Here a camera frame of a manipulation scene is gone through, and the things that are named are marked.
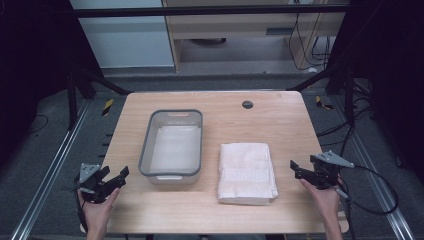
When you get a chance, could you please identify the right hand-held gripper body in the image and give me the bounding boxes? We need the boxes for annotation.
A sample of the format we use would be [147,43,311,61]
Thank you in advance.
[309,150,355,191]

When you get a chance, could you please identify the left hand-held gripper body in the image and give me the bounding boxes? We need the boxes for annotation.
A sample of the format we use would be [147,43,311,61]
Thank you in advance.
[76,162,116,205]

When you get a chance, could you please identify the person's right hand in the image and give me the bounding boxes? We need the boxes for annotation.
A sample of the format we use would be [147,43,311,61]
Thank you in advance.
[299,178,345,222]

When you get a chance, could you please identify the person's left hand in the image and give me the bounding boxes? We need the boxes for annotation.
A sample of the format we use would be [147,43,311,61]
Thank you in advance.
[77,187,122,230]

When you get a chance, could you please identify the white folded towel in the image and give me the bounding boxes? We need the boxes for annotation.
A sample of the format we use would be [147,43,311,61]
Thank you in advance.
[216,142,280,206]

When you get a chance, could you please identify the grey plastic basin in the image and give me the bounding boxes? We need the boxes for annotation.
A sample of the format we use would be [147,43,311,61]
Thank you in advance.
[138,108,204,186]

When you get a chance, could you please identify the yellow black striped tape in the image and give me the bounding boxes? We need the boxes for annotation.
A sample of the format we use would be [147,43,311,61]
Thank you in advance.
[314,95,335,111]

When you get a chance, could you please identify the black metal stand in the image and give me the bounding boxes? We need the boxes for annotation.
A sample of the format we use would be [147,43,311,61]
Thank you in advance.
[65,65,134,132]
[285,61,357,128]

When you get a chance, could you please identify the dark curtain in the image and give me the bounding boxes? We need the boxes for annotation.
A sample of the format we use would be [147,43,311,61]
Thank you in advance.
[326,0,424,186]
[0,0,105,169]

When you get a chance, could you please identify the white cabinet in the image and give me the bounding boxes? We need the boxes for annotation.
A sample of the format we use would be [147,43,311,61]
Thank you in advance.
[69,0,176,70]

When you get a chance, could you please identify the light wooden desk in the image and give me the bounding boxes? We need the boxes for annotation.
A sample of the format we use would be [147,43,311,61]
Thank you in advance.
[161,0,352,72]

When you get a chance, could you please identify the black horizontal bar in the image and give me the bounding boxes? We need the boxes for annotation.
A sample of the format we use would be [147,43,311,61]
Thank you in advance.
[70,3,351,19]

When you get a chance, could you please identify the aluminium floor rail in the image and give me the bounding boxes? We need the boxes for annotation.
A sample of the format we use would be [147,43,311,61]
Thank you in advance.
[9,99,92,240]
[332,95,416,240]

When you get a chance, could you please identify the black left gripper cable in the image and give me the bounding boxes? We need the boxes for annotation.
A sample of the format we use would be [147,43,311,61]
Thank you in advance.
[61,185,89,234]

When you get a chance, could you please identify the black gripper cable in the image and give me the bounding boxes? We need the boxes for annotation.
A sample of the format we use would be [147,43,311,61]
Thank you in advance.
[335,164,400,240]
[61,185,89,234]

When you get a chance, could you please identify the black floor cables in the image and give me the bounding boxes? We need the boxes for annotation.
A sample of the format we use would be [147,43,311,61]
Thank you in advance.
[315,81,379,148]

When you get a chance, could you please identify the thin black floor cable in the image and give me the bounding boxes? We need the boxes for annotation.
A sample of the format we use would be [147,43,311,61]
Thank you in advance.
[25,113,50,136]

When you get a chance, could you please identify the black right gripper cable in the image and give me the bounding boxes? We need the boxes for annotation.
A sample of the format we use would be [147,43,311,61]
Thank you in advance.
[335,164,400,240]

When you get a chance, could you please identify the black hanging desk cables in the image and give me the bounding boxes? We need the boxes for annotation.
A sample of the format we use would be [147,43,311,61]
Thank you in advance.
[287,12,335,72]

